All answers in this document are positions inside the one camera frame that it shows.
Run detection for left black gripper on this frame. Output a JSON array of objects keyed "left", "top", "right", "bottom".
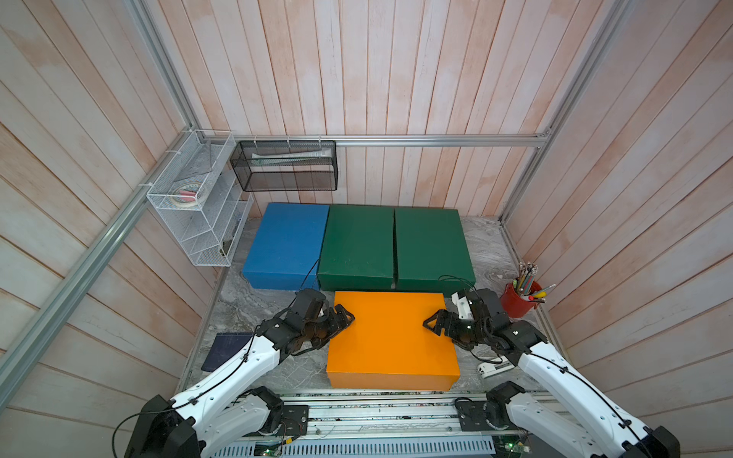
[{"left": 302, "top": 303, "right": 356, "bottom": 349}]

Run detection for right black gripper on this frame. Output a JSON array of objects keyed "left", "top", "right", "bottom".
[{"left": 422, "top": 308, "right": 491, "bottom": 348}]

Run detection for orange shoebox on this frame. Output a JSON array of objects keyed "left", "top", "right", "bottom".
[{"left": 326, "top": 291, "right": 461, "bottom": 391}]

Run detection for blue shoebox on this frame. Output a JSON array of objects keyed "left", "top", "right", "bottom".
[{"left": 242, "top": 202, "right": 329, "bottom": 291}]

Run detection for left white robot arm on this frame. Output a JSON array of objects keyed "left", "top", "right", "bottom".
[{"left": 124, "top": 288, "right": 355, "bottom": 457}]

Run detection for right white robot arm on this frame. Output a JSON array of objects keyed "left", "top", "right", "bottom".
[{"left": 423, "top": 289, "right": 681, "bottom": 457}]

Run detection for white stapler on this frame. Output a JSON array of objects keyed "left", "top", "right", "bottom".
[{"left": 477, "top": 359, "right": 515, "bottom": 379}]

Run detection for red pen cup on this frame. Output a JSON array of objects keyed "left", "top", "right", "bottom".
[{"left": 499, "top": 280, "right": 544, "bottom": 319}]

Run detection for dark blue notebook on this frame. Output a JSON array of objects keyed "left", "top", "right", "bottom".
[{"left": 202, "top": 332, "right": 253, "bottom": 372}]

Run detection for paper in mesh basket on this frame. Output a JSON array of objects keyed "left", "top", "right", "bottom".
[{"left": 250, "top": 150, "right": 332, "bottom": 166}]

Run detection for tape roll in shelf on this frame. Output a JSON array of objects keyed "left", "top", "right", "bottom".
[{"left": 171, "top": 182, "right": 205, "bottom": 208}]

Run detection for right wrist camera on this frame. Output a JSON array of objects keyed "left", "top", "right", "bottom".
[{"left": 450, "top": 292, "right": 473, "bottom": 321}]

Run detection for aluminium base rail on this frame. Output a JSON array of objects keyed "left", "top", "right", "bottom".
[{"left": 198, "top": 390, "right": 558, "bottom": 457}]

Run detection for black mesh wall basket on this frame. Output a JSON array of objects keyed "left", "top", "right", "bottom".
[{"left": 230, "top": 139, "right": 339, "bottom": 192}]

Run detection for white wire wall shelf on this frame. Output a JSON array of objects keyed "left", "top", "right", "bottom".
[{"left": 147, "top": 130, "right": 253, "bottom": 267}]

